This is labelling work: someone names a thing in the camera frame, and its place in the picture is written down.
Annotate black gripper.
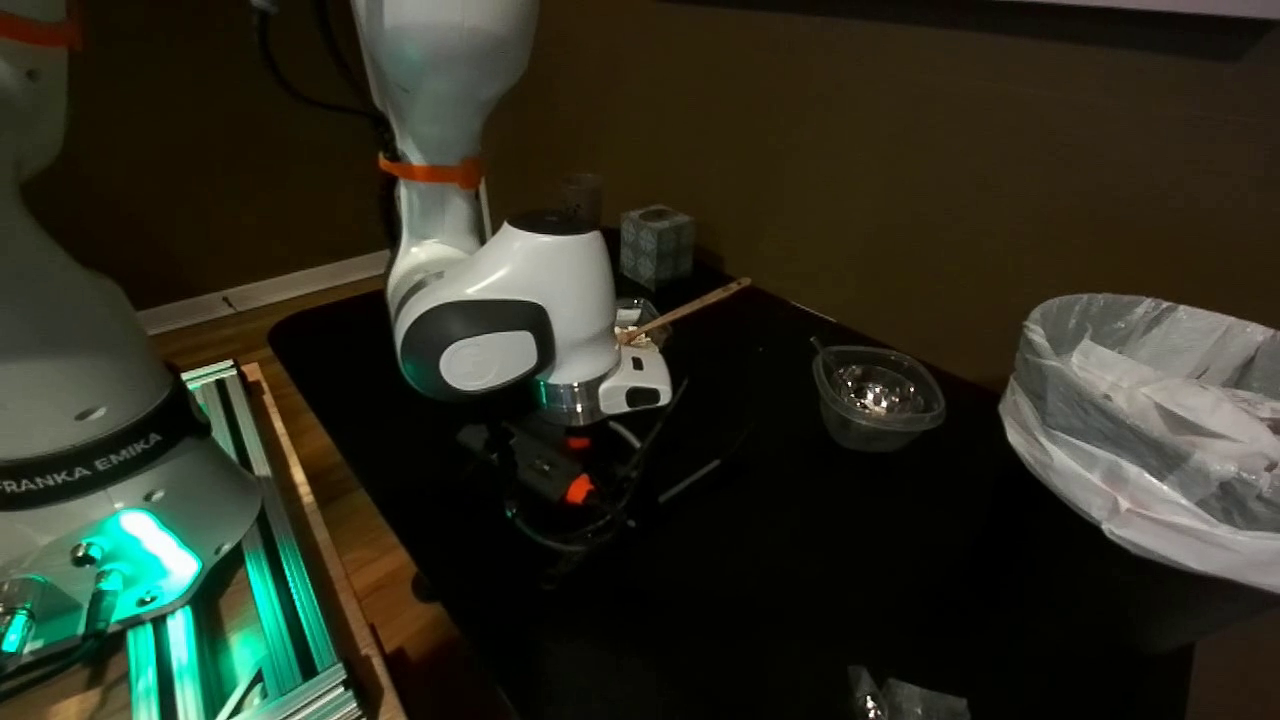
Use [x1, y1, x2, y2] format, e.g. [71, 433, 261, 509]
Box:
[496, 407, 639, 542]

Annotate grey patterned tissue box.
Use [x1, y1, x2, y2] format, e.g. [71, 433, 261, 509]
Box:
[617, 199, 699, 292]

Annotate wooden spoon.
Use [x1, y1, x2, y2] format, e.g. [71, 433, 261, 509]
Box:
[617, 272, 754, 353]

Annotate round clear plastic container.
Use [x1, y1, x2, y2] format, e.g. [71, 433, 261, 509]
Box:
[808, 342, 950, 456]

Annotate white plastic bin liner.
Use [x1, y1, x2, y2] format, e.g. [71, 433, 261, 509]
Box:
[996, 288, 1280, 600]

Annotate black trash bin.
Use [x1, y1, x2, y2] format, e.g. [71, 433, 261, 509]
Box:
[985, 514, 1280, 662]

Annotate aluminium profile frame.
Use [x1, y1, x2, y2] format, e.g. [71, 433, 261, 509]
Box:
[118, 356, 367, 720]

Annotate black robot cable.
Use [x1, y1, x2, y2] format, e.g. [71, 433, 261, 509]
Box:
[247, 0, 390, 129]

